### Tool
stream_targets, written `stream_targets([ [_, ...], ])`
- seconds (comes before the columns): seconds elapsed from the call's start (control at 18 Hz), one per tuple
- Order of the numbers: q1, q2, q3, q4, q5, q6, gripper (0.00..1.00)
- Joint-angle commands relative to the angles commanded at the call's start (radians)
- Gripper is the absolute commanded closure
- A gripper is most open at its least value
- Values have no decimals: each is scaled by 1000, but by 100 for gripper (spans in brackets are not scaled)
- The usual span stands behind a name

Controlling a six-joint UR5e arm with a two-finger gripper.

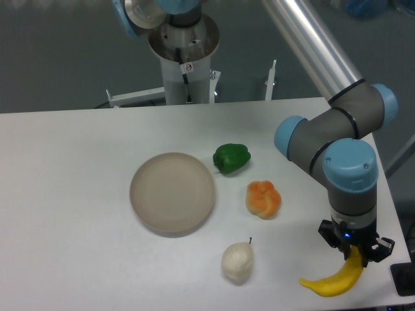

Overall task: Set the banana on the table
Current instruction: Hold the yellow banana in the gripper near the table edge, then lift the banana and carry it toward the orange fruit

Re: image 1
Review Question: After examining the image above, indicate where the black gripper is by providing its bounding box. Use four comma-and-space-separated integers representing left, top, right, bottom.
318, 212, 395, 266

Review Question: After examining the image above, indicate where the yellow banana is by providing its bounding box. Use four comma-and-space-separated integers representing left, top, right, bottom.
299, 246, 364, 297

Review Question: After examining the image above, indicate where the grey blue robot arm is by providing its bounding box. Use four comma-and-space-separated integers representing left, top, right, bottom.
112, 1, 397, 266

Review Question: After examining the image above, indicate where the black device at edge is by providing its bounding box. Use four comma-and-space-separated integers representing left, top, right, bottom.
390, 262, 414, 297

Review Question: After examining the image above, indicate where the orange bread roll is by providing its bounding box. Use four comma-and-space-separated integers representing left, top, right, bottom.
246, 180, 282, 220

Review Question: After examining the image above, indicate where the white pear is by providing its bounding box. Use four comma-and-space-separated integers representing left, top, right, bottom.
220, 237, 254, 286

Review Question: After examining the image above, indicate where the green bell pepper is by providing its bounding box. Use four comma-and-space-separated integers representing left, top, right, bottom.
212, 143, 251, 174

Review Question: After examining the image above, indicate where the beige round plate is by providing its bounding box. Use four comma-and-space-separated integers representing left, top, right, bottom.
130, 152, 216, 236

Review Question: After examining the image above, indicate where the grey metal frame leg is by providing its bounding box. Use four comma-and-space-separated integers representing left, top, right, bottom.
385, 134, 415, 178

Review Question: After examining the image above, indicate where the white metal bracket right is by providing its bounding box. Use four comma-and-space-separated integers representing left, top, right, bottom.
265, 59, 277, 101

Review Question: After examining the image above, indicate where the white metal bracket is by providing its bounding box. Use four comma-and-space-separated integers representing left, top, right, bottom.
106, 87, 165, 108
265, 59, 277, 101

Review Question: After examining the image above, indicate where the black pedestal cable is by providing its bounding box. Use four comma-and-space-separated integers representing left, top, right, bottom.
174, 47, 194, 105

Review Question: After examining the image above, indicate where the white metal bracket left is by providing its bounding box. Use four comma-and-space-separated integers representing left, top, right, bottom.
106, 87, 165, 108

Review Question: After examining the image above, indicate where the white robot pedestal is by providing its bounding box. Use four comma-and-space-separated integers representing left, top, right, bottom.
148, 14, 220, 106

